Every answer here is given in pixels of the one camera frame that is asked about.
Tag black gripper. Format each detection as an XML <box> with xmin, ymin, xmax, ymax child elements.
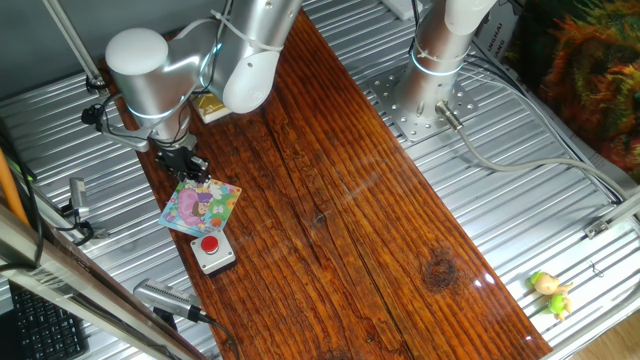
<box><xmin>153</xmin><ymin>142</ymin><xmax>215</xmax><ymax>185</ymax></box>

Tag gold wrapped snack packet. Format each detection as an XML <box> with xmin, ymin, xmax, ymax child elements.
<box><xmin>191</xmin><ymin>92</ymin><xmax>234</xmax><ymax>125</ymax></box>

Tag grey box with red button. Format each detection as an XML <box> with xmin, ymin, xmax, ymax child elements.
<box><xmin>189</xmin><ymin>228</ymin><xmax>238</xmax><ymax>278</ymax></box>

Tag slim metal pole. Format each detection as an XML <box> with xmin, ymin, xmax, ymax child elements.
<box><xmin>42</xmin><ymin>0</ymin><xmax>109</xmax><ymax>96</ymax></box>

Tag orange pole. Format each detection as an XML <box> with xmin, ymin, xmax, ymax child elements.
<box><xmin>0</xmin><ymin>148</ymin><xmax>30</xmax><ymax>227</ymax></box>

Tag black keyboard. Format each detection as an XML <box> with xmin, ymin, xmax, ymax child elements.
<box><xmin>9</xmin><ymin>284</ymin><xmax>90</xmax><ymax>360</ymax></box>

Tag white printed cardboard box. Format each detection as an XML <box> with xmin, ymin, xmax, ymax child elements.
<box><xmin>472</xmin><ymin>0</ymin><xmax>524</xmax><ymax>76</ymax></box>

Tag green and tan toy figure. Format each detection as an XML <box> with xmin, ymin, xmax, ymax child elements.
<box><xmin>528</xmin><ymin>270</ymin><xmax>575</xmax><ymax>322</ymax></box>

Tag orange green furry fabric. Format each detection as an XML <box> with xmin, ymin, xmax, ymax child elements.
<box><xmin>504</xmin><ymin>0</ymin><xmax>640</xmax><ymax>184</ymax></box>

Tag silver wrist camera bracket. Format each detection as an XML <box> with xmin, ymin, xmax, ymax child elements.
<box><xmin>98</xmin><ymin>122</ymin><xmax>152</xmax><ymax>153</ymax></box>

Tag small grey mounted camera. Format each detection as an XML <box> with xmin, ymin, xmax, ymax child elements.
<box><xmin>59</xmin><ymin>176</ymin><xmax>109</xmax><ymax>246</ymax></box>

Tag black wrist camera plug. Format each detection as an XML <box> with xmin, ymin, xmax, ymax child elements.
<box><xmin>80</xmin><ymin>104</ymin><xmax>108</xmax><ymax>127</ymax></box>

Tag silver ribbed camera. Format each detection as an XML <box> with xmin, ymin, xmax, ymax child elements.
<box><xmin>132</xmin><ymin>277</ymin><xmax>211</xmax><ymax>331</ymax></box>

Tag black ribbed camera cable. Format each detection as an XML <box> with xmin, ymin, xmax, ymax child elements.
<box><xmin>199</xmin><ymin>313</ymin><xmax>241</xmax><ymax>360</ymax></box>

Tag aluminium frame bar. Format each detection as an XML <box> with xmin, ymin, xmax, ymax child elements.
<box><xmin>0</xmin><ymin>202</ymin><xmax>209</xmax><ymax>360</ymax></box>

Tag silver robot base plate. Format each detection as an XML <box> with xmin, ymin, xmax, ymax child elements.
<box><xmin>368</xmin><ymin>64</ymin><xmax>480</xmax><ymax>144</ymax></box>

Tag black base cable bundle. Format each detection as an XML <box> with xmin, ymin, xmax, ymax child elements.
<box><xmin>405</xmin><ymin>0</ymin><xmax>424</xmax><ymax>59</ymax></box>

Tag thick grey base cable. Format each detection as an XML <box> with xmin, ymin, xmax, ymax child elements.
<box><xmin>434</xmin><ymin>99</ymin><xmax>631</xmax><ymax>199</ymax></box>

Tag thin white floor cables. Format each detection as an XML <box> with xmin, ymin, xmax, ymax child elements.
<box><xmin>462</xmin><ymin>54</ymin><xmax>626</xmax><ymax>204</ymax></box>

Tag aluminium profile with bracket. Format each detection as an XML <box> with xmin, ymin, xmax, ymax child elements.
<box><xmin>583</xmin><ymin>192</ymin><xmax>640</xmax><ymax>240</ymax></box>

